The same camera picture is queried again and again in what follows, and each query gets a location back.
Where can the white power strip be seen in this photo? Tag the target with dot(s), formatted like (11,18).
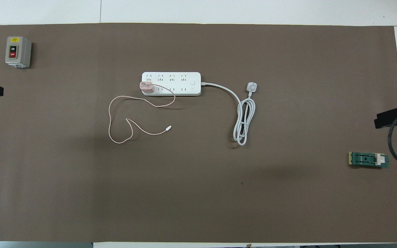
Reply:
(174,82)

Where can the brown table mat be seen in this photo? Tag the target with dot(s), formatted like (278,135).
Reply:
(198,193)

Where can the grey on-off switch box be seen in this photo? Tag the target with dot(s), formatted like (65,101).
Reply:
(18,51)

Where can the pink charger plug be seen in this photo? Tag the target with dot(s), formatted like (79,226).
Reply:
(147,88)

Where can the green knife switch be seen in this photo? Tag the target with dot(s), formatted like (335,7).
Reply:
(367,159)

